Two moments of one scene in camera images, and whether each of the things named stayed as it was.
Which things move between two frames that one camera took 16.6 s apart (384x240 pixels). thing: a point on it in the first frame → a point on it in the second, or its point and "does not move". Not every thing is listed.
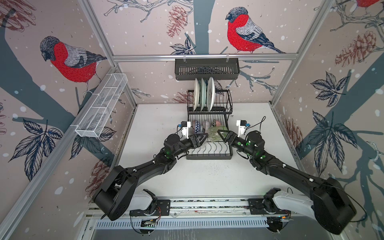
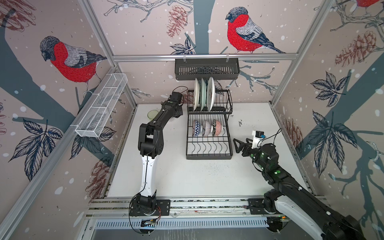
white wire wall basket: x=104 y=100 does not move
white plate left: x=196 y=94 does not move
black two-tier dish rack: x=207 y=112 does not move
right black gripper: x=231 y=138 → x=248 y=146
